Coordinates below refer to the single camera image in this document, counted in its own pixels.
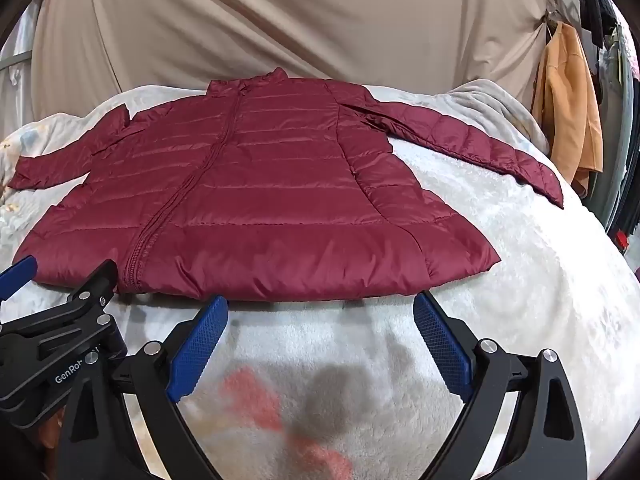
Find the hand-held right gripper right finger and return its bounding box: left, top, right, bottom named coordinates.
left=414, top=290, right=588, bottom=480

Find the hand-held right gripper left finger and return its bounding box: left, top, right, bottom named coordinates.
left=55, top=295, right=231, bottom=480

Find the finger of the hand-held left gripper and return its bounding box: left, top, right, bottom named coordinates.
left=37, top=259, right=121, bottom=333
left=0, top=254, right=40, bottom=308

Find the maroon puffer jacket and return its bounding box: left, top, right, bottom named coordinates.
left=7, top=74, right=565, bottom=303

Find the floral fleece blanket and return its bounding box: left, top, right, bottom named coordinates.
left=0, top=79, right=640, bottom=480

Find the clear plastic sheet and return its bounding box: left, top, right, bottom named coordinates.
left=0, top=5, right=41, bottom=133

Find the grey hanging garment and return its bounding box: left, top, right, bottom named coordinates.
left=590, top=25, right=640, bottom=241

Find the orange hanging garment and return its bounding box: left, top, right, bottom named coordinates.
left=531, top=21, right=603, bottom=196

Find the beige backdrop curtain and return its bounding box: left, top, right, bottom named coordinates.
left=30, top=0, right=556, bottom=121

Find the black hanging garment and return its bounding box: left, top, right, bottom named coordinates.
left=580, top=0, right=620, bottom=48

